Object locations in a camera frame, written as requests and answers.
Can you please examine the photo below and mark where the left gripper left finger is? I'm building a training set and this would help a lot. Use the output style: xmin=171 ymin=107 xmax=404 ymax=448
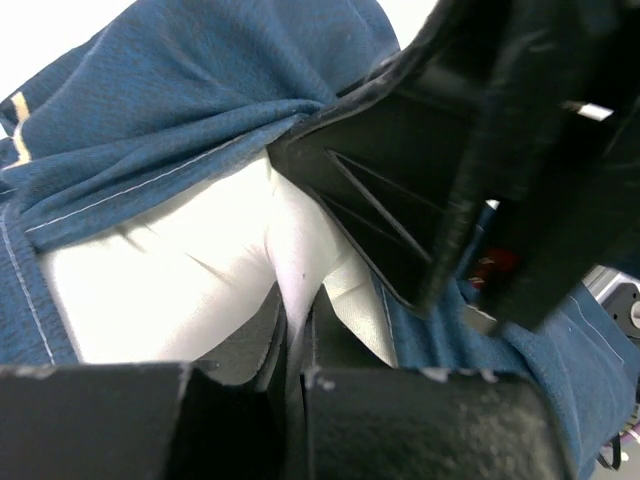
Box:
xmin=1 ymin=294 xmax=305 ymax=479

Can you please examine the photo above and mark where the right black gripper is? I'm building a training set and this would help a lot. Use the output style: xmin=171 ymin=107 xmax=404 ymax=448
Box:
xmin=430 ymin=1 xmax=639 ymax=331

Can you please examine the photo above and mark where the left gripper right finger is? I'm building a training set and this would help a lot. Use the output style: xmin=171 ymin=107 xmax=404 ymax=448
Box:
xmin=301 ymin=291 xmax=575 ymax=480

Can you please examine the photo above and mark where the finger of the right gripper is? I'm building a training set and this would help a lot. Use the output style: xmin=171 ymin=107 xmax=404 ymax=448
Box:
xmin=269 ymin=94 xmax=478 ymax=318
xmin=334 ymin=0 xmax=506 ymax=126

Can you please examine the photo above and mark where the white pillow insert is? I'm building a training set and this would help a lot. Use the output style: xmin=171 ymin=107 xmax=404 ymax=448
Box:
xmin=39 ymin=154 xmax=396 ymax=365

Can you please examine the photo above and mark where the blue patterned pillowcase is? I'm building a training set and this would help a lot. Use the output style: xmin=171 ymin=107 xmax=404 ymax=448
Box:
xmin=1 ymin=1 xmax=639 ymax=479

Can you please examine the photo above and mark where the aluminium front rail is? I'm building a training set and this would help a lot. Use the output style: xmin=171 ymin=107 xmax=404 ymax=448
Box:
xmin=584 ymin=266 xmax=639 ymax=347

